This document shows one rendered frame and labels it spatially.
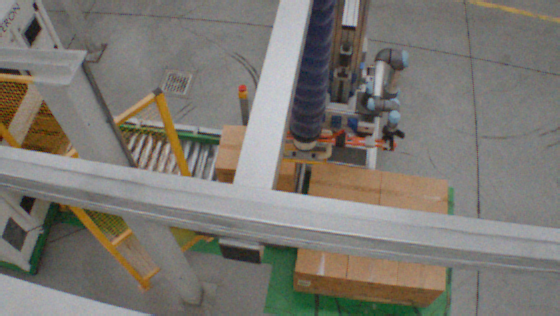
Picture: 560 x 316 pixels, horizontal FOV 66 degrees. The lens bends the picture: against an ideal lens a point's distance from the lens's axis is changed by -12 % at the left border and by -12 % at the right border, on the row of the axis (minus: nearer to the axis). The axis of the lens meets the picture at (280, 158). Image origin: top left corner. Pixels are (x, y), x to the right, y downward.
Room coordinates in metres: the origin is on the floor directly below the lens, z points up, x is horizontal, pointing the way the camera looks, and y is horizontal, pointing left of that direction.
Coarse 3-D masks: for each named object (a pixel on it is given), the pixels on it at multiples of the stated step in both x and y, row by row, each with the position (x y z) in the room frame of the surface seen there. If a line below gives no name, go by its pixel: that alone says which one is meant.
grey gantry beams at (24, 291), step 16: (0, 288) 0.23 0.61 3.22; (16, 288) 0.24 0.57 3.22; (32, 288) 0.24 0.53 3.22; (48, 288) 0.24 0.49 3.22; (0, 304) 0.20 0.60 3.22; (16, 304) 0.20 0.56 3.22; (32, 304) 0.21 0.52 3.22; (48, 304) 0.21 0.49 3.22; (64, 304) 0.21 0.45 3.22; (80, 304) 0.21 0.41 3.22; (96, 304) 0.21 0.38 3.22
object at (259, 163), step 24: (288, 0) 1.27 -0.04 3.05; (312, 0) 1.36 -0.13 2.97; (288, 24) 1.15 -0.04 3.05; (288, 48) 1.04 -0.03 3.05; (264, 72) 0.94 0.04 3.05; (288, 72) 0.94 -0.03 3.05; (264, 96) 0.85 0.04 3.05; (288, 96) 0.85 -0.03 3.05; (264, 120) 0.77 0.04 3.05; (288, 120) 0.82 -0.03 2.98; (264, 144) 0.69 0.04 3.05; (240, 168) 0.62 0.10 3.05; (264, 168) 0.62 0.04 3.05; (240, 240) 0.42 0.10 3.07
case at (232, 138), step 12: (228, 132) 2.15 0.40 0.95; (240, 132) 2.15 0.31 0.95; (228, 144) 2.04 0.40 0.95; (240, 144) 2.03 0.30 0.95; (288, 144) 2.02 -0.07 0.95; (228, 156) 1.93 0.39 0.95; (216, 168) 1.83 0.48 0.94; (228, 168) 1.82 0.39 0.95; (288, 168) 1.81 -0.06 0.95; (228, 180) 1.82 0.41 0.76; (288, 180) 1.76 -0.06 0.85; (288, 192) 1.76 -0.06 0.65
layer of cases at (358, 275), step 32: (320, 192) 1.81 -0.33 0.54; (352, 192) 1.80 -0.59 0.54; (384, 192) 1.79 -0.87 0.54; (416, 192) 1.78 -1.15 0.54; (320, 256) 1.25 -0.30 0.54; (352, 256) 1.24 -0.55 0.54; (320, 288) 1.09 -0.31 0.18; (352, 288) 1.04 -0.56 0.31; (384, 288) 0.99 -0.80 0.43; (416, 288) 0.95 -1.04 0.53
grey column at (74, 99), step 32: (64, 96) 0.98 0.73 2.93; (96, 96) 1.10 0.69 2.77; (64, 128) 1.00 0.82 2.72; (96, 128) 1.02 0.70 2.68; (96, 160) 0.99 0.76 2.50; (128, 160) 1.10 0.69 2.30; (128, 224) 1.00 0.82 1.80; (160, 224) 1.08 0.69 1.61; (160, 256) 0.99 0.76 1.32; (192, 288) 1.02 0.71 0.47
